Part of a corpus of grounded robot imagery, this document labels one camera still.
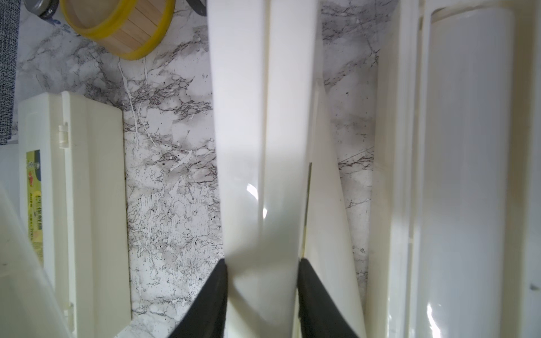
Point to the small silver lidded jar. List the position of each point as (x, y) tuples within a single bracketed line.
[(44, 9)]

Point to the white plastic wrap roll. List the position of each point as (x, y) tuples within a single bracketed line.
[(465, 174), (28, 304)]

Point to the black cup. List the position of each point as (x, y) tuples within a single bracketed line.
[(198, 6)]

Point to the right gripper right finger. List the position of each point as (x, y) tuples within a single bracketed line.
[(318, 314)]

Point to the yellow bowl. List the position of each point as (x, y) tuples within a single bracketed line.
[(129, 29)]

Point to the white wrap dispenser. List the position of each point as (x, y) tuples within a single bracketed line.
[(278, 179), (73, 206), (398, 171)]

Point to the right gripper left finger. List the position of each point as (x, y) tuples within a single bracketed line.
[(207, 314)]

